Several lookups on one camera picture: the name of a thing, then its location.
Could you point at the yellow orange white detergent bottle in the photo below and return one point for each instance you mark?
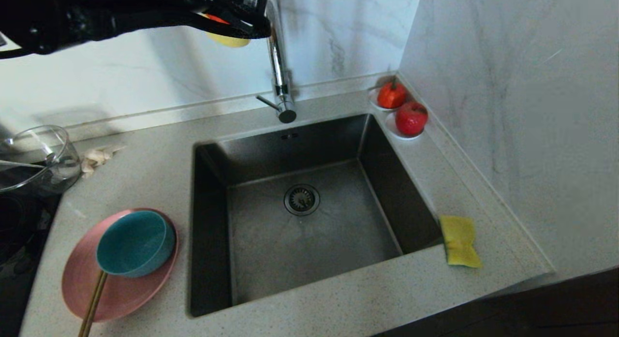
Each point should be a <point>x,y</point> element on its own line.
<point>232,40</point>

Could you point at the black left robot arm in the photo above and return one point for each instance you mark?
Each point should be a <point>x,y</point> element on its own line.
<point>96,13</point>

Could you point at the stainless steel sink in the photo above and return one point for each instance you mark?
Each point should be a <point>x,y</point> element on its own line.
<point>309,245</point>

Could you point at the yellow green sponge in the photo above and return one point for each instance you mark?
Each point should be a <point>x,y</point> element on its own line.
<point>459,242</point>

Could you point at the chrome faucet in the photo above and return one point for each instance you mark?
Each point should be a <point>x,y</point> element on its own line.
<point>277,61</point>

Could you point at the red apple on dish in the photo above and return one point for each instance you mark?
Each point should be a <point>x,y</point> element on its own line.
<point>391,130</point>

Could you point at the round metal drain strainer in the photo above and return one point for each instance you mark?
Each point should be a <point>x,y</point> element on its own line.
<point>302,199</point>

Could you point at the garlic bulb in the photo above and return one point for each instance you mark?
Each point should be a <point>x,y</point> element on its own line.
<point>96,158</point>

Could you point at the clear glass bowl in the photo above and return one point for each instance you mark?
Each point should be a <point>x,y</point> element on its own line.
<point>58,168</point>

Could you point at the teal bowl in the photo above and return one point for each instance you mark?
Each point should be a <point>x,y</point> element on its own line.
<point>135,245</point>

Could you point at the metal utensil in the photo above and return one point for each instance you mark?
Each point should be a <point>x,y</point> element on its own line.
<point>22,164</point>

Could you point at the pink plate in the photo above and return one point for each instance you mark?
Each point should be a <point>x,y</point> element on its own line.
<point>125,293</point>

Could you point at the black cooktop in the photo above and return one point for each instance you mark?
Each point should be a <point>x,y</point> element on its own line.
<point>19,259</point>

